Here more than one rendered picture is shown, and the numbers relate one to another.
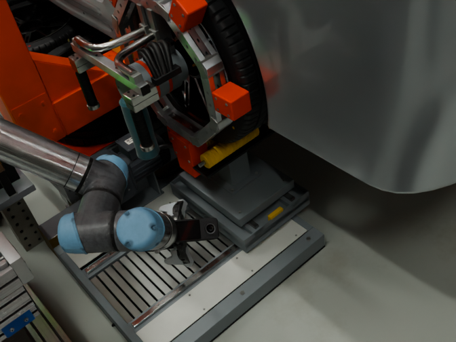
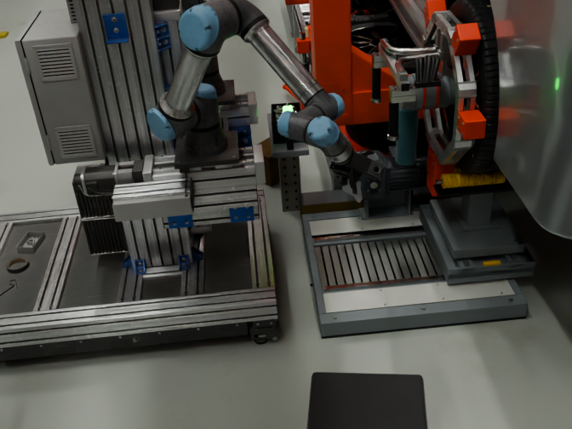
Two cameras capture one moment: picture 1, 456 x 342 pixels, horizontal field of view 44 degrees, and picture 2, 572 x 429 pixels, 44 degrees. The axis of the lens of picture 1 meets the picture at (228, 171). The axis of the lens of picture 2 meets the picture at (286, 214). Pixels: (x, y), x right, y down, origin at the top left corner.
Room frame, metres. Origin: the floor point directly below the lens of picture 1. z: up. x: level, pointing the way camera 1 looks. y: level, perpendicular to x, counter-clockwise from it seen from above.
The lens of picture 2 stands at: (-0.83, -0.59, 1.96)
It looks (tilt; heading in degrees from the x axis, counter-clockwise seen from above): 33 degrees down; 30
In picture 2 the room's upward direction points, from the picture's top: 4 degrees counter-clockwise
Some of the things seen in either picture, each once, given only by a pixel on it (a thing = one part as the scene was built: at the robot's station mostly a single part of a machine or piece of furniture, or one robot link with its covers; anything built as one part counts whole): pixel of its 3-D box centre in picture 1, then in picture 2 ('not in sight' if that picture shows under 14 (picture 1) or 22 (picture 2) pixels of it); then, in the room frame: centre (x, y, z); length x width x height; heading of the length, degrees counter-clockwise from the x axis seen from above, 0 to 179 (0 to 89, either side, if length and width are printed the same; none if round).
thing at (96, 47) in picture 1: (107, 26); (409, 37); (1.68, 0.28, 1.03); 0.19 x 0.18 x 0.11; 122
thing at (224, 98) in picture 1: (231, 101); (471, 124); (1.40, -0.05, 0.85); 0.09 x 0.08 x 0.07; 32
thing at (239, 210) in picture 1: (231, 159); (477, 201); (1.75, -0.02, 0.32); 0.40 x 0.30 x 0.28; 32
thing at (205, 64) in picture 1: (169, 67); (445, 88); (1.66, 0.12, 0.85); 0.54 x 0.07 x 0.54; 32
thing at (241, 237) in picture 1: (237, 192); (473, 237); (1.75, -0.02, 0.13); 0.50 x 0.36 x 0.10; 32
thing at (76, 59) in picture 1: (85, 59); (384, 59); (1.69, 0.39, 0.93); 0.09 x 0.05 x 0.05; 122
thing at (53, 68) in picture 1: (98, 64); (405, 78); (2.07, 0.43, 0.69); 0.52 x 0.17 x 0.35; 122
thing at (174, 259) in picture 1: (177, 259); (351, 190); (0.83, 0.15, 0.86); 0.06 x 0.03 x 0.09; 82
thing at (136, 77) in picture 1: (142, 45); (421, 55); (1.51, 0.17, 1.03); 0.19 x 0.18 x 0.11; 122
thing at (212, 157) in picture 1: (230, 144); (472, 178); (1.61, -0.03, 0.51); 0.29 x 0.06 x 0.06; 122
